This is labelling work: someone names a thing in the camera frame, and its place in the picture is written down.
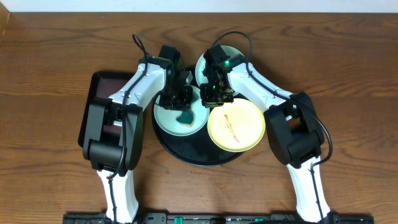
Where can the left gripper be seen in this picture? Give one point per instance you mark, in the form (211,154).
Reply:
(175,101)

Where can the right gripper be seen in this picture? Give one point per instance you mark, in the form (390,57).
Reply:
(207,101)

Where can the pale green plate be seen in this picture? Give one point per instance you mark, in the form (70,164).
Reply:
(201,68)

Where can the green sponge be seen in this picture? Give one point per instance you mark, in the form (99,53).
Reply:
(186,118)

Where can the light blue plate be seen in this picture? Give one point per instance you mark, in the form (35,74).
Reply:
(166,119)

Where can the yellow plate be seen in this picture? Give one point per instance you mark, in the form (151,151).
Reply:
(236,126)

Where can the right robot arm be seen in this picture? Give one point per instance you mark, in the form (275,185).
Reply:
(295,135)

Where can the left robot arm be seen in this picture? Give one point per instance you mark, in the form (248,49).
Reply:
(112,129)

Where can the round black tray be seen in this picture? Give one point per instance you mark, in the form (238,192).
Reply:
(197,149)

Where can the dark brown square tray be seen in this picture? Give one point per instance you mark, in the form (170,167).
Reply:
(103,84)

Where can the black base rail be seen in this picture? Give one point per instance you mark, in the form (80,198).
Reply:
(163,218)

